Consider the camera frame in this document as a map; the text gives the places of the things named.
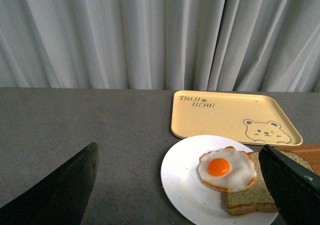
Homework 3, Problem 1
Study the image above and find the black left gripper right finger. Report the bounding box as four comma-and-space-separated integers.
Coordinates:
258, 145, 320, 225

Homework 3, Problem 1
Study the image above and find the grey curtain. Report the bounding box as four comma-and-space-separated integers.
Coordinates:
0, 0, 320, 92

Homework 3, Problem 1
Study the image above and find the brown wooden tray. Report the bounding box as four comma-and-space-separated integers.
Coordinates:
275, 144, 320, 175

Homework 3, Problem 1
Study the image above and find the bottom bread slice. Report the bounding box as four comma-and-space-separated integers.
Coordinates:
226, 150, 317, 216

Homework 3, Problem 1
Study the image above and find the white round plate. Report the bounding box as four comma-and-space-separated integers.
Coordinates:
160, 135, 277, 225

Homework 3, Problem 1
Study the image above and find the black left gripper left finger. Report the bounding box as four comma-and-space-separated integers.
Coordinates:
0, 142, 99, 225

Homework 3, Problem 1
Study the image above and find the yellow bear tray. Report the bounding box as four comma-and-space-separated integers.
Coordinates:
171, 90, 303, 147

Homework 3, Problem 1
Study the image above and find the fried egg toy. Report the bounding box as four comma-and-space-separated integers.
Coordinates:
198, 146, 257, 193

